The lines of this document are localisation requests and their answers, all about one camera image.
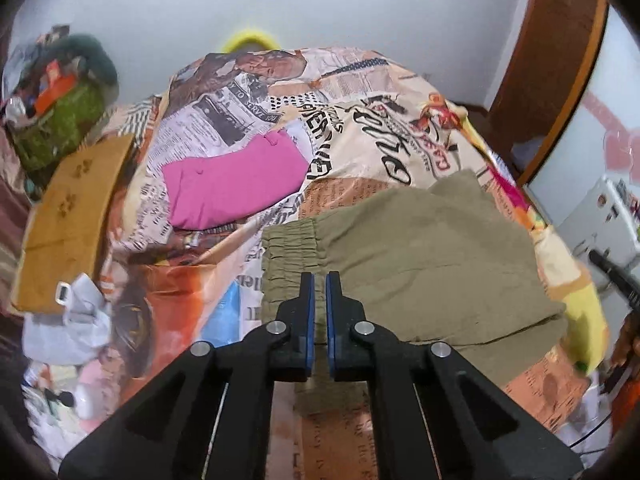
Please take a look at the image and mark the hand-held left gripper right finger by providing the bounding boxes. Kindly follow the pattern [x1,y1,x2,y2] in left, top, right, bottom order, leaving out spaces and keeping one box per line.
[326,271,584,480]

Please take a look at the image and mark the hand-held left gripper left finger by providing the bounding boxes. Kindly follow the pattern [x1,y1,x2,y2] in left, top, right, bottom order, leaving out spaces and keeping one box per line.
[59,272,317,480]

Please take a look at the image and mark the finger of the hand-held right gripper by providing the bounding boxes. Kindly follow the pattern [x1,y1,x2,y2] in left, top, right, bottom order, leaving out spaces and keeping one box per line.
[589,249,640,311]

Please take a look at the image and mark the olive green pants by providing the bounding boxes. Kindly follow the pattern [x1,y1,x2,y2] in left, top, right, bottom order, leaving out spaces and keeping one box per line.
[261,170,568,417]

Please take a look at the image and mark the yellow bed sheet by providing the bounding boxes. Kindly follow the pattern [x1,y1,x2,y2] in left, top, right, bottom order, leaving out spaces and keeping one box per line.
[530,210,608,376]

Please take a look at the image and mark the white cabinet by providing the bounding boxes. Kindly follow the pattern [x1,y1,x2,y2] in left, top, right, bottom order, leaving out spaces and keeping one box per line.
[555,175,640,311]

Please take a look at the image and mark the pink folded garment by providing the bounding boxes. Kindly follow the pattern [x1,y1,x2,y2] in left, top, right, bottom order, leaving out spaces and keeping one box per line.
[162,130,308,231]

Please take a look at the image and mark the white wardrobe sliding door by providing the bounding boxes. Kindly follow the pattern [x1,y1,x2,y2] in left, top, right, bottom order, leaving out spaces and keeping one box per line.
[525,5,640,231]

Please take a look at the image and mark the newspaper print blanket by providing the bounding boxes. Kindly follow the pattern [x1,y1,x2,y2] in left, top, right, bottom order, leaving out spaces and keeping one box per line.
[25,47,608,480]

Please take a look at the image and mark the brown wooden door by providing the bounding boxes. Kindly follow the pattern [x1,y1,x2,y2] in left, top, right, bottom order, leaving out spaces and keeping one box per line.
[487,0,608,186]

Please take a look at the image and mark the white crumpled cloth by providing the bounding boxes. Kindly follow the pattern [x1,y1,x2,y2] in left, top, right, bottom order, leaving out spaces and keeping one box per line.
[22,274,113,366]

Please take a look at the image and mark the yellow foam tube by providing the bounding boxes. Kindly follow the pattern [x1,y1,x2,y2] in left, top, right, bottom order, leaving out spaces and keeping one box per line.
[221,30,281,54]

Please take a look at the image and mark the green cardboard box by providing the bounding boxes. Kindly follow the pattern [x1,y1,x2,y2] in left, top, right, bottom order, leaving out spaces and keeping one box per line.
[12,80,108,173]

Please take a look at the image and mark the grey plush pillow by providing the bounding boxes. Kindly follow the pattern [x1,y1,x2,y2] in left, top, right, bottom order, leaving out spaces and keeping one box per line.
[62,34,119,86]

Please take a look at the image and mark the orange box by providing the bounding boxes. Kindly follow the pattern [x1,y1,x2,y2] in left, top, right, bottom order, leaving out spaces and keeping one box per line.
[34,60,78,111]

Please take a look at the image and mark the pile of clothes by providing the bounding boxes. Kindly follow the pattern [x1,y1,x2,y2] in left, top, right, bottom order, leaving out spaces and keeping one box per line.
[2,25,71,111]

